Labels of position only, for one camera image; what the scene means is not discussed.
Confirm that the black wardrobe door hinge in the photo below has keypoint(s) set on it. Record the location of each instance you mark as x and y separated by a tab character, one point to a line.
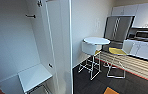
39	3

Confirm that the round white table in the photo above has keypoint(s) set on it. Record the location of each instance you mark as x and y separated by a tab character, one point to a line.
96	40

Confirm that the white chair yellow seat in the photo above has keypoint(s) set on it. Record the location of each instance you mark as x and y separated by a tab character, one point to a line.
117	51

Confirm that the black wardrobe hook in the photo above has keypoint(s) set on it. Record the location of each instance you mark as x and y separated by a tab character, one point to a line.
30	15

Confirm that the white inner shelf unit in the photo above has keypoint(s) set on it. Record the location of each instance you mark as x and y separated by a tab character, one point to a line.
35	76

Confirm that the steel double door fridge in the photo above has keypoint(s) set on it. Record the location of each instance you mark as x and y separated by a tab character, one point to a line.
118	28

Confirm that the black microwave oven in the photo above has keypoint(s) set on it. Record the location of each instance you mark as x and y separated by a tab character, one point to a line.
145	35

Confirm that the white wardrobe body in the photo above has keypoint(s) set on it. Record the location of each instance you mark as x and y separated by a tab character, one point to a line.
16	40

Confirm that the small black door latch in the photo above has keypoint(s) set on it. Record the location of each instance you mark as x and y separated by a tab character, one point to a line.
50	65

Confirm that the white wardrobe door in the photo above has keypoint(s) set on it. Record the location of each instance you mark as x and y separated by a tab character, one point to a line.
58	43

